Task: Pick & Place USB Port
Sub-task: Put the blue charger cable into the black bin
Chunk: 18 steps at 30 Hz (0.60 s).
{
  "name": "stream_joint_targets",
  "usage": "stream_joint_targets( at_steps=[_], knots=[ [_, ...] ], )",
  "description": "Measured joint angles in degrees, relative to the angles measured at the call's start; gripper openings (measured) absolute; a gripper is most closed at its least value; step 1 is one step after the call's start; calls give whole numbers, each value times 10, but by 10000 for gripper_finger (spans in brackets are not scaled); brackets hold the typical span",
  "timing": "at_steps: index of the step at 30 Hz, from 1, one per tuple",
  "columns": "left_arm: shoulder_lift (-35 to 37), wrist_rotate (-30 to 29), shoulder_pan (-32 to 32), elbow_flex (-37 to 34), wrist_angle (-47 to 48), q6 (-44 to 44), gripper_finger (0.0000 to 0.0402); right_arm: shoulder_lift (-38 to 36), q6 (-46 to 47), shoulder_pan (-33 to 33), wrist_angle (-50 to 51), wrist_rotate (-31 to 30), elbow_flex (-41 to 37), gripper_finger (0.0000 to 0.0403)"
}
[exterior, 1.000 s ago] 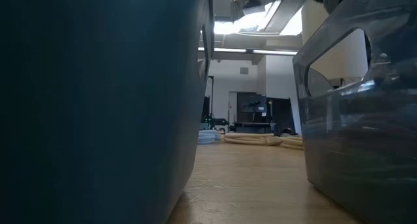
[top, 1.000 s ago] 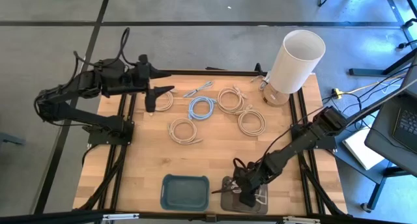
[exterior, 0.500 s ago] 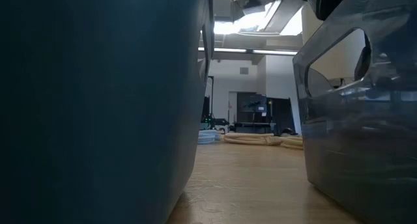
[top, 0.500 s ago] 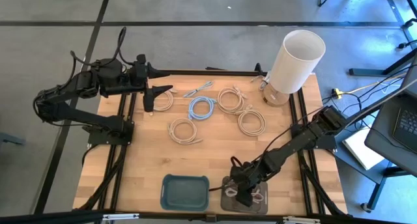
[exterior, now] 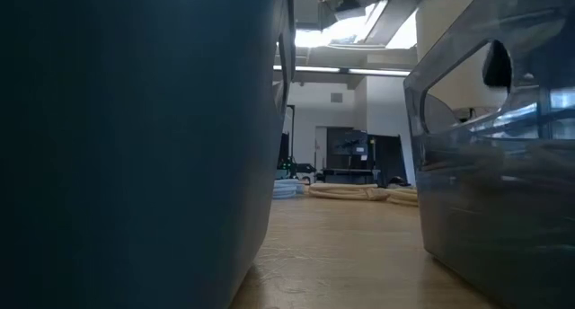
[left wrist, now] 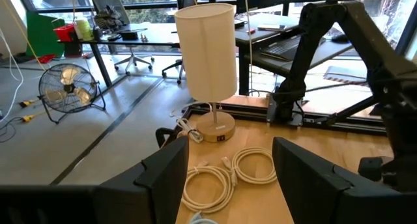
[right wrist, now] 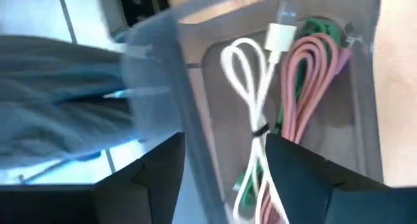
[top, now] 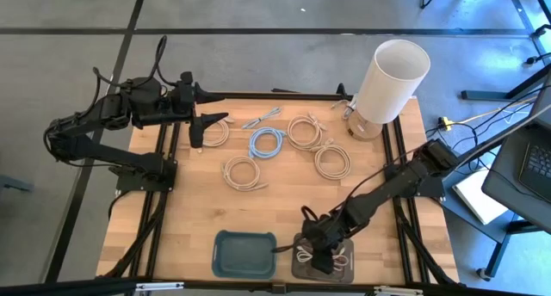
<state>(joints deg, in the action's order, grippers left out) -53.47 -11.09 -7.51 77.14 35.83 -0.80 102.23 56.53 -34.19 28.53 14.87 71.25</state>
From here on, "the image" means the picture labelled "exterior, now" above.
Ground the ceiling light strip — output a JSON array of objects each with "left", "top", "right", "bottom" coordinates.
[
  {"left": 272, "top": 65, "right": 341, "bottom": 74},
  {"left": 348, "top": 67, "right": 412, "bottom": 77}
]

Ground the dark wall monitor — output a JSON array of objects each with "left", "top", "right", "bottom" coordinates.
[{"left": 326, "top": 128, "right": 369, "bottom": 157}]

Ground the blue plastic bin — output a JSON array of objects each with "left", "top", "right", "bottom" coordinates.
[{"left": 0, "top": 0, "right": 296, "bottom": 309}]

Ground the black stand pole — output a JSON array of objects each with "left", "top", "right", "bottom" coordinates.
[{"left": 287, "top": 104, "right": 296, "bottom": 166}]

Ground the light blue cable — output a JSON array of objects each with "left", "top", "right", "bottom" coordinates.
[{"left": 272, "top": 178, "right": 307, "bottom": 200}]

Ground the black background cabinet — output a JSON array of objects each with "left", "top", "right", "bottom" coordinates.
[{"left": 368, "top": 135, "right": 408, "bottom": 187}]

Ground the clear grey plastic bin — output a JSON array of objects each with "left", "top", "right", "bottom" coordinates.
[{"left": 402, "top": 0, "right": 575, "bottom": 309}]

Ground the beige coiled HDMI cable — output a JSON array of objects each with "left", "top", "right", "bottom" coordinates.
[
  {"left": 307, "top": 182, "right": 391, "bottom": 201},
  {"left": 385, "top": 187, "right": 420, "bottom": 207}
]

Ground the grey ceiling box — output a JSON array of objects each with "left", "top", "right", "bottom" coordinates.
[{"left": 295, "top": 0, "right": 321, "bottom": 31}]

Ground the dark background table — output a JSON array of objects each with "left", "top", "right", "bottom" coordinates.
[{"left": 316, "top": 167, "right": 381, "bottom": 185}]

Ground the black equipment with green lights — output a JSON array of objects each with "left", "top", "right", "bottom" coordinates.
[{"left": 276, "top": 131, "right": 318, "bottom": 185}]

